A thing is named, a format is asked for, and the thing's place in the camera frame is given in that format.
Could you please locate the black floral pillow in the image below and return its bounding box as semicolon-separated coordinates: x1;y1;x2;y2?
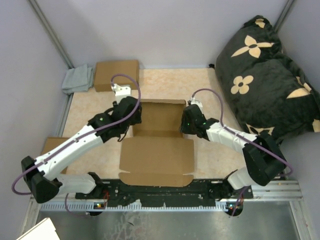
214;15;320;141

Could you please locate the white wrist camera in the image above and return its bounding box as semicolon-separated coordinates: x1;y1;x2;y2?
111;83;131;98
187;94;203;109

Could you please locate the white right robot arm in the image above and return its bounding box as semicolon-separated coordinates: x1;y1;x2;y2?
180;104;287;198

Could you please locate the folded brown cardboard box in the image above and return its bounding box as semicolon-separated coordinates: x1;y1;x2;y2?
93;59;140;93

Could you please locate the brown cardboard box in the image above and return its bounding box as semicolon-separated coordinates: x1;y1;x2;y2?
93;59;140;93
118;99;195;188

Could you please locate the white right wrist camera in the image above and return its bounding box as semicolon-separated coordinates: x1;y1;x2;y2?
187;94;203;109

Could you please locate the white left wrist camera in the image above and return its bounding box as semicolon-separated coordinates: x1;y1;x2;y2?
111;83;131;98

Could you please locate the aluminium frame rail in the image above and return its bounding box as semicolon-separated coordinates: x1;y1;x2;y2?
21;178;317;240

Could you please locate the white board corner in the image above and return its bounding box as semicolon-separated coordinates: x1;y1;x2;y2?
17;217;60;240

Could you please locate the grey folded cloth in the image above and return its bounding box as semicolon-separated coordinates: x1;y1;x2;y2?
61;64;94;95

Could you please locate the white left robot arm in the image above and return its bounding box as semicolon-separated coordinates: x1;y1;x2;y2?
21;96;142;204

